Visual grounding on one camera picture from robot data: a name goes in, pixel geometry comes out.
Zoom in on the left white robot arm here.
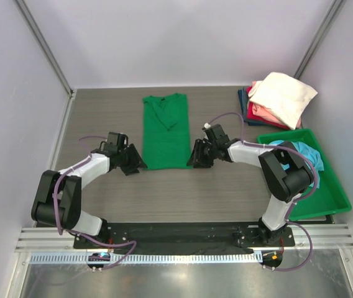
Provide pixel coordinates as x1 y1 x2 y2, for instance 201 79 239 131
31 132 147 248

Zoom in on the folded navy t shirt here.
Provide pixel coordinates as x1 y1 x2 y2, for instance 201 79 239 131
237 88 285 129

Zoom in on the right aluminium frame post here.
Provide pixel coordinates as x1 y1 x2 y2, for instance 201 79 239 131
293 0 347 80

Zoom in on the left aluminium frame post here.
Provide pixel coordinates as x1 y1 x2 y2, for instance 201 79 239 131
13 0 74 97

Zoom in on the folded red t shirt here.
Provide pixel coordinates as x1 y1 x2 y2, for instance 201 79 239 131
246 86 289 130

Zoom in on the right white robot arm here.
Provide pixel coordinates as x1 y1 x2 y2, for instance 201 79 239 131
186 124 317 246

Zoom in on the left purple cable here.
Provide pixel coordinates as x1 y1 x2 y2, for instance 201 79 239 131
53 135 137 271

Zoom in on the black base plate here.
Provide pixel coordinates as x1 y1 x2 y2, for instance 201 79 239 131
72 222 295 253

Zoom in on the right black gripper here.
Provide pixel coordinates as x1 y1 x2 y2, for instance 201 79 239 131
187 138 218 168

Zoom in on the folded pink t shirt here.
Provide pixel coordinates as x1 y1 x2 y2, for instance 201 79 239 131
251 104 285 125

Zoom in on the slotted white cable duct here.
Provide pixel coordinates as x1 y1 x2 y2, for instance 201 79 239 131
29 251 262 264

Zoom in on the folded cream t shirt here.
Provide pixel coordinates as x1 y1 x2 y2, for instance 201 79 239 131
248 72 318 130

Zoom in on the aluminium frame post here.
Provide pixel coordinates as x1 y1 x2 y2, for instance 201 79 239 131
13 0 74 97
293 0 347 80

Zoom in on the green t shirt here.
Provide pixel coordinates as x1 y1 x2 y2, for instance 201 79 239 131
142 93 191 170

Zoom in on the aluminium rail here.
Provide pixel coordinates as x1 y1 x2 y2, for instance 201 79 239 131
14 223 353 253

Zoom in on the light blue t shirt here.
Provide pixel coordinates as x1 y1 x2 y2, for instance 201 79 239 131
268 139 325 189

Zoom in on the green plastic tray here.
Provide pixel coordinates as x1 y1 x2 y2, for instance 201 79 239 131
257 129 352 221

